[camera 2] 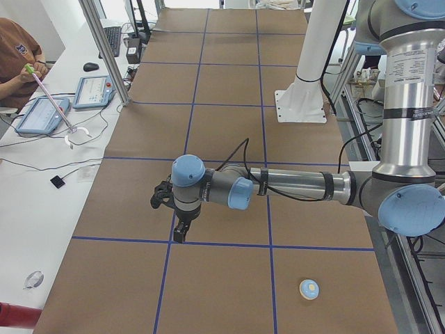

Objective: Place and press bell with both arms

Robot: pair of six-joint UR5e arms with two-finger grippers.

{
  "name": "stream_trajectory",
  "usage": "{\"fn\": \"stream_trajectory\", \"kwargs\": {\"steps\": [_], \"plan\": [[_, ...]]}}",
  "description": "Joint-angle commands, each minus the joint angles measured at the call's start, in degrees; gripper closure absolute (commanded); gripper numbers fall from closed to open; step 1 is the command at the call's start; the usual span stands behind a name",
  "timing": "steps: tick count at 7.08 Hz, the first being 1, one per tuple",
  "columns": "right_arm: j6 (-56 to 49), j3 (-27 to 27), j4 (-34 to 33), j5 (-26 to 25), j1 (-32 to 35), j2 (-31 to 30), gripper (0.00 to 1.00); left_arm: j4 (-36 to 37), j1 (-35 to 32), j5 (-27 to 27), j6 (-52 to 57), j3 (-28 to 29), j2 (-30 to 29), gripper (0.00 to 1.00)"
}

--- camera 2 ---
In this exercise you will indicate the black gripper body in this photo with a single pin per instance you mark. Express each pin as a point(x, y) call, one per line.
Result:
point(185, 217)

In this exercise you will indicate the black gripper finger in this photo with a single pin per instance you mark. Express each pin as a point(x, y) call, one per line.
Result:
point(178, 235)
point(185, 230)

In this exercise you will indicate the blue white call bell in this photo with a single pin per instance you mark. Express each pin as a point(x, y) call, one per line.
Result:
point(309, 289)

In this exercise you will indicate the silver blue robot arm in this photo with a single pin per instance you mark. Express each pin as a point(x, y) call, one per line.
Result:
point(400, 190)

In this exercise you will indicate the small black square pad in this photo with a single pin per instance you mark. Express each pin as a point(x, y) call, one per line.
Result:
point(57, 181)

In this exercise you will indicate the clear tape roll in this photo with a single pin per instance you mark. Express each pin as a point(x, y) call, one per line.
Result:
point(33, 280)

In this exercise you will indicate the far blue teach pendant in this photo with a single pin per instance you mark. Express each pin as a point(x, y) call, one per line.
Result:
point(93, 92)

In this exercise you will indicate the blue teach pendant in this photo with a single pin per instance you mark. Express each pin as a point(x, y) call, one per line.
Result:
point(40, 118)
point(93, 92)

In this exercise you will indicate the black power adapter box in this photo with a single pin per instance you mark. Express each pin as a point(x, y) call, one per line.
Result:
point(134, 49)

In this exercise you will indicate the near blue teach pendant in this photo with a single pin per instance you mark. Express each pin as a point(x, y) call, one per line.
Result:
point(40, 118)

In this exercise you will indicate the black computer mouse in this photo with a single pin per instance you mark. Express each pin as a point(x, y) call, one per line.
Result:
point(89, 67)

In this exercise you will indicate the black keyboard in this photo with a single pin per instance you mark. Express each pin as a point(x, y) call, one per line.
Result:
point(113, 34)

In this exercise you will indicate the person in brown shirt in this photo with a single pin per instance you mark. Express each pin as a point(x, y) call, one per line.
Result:
point(18, 49)

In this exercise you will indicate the pink stick with green handle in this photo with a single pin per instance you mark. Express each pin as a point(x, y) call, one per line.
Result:
point(59, 110)

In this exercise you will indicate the white camera mast with base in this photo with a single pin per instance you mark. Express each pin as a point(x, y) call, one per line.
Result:
point(302, 101)

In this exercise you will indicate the aluminium frame post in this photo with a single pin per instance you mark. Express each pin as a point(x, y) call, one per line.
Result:
point(92, 17)

